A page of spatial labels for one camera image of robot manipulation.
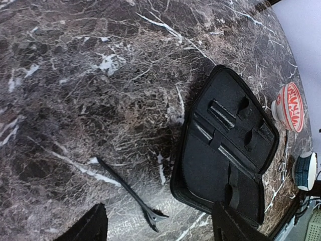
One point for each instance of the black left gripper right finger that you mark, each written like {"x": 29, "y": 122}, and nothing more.
{"x": 228, "y": 225}

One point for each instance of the red patterned white bowl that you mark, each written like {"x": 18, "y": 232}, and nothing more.
{"x": 288, "y": 108}

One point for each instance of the silver scissors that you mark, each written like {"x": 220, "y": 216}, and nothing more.
{"x": 282, "y": 164}

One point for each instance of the black hair clip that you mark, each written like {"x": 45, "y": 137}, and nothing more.
{"x": 152, "y": 216}

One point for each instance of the black zippered tool case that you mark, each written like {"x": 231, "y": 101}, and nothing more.
{"x": 227, "y": 143}

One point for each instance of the blue white bowl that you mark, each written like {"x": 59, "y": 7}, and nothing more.
{"x": 304, "y": 171}

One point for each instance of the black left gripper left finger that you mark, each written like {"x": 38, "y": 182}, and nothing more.
{"x": 93, "y": 225}

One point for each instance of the beige perforated box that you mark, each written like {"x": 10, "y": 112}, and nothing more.
{"x": 313, "y": 232}

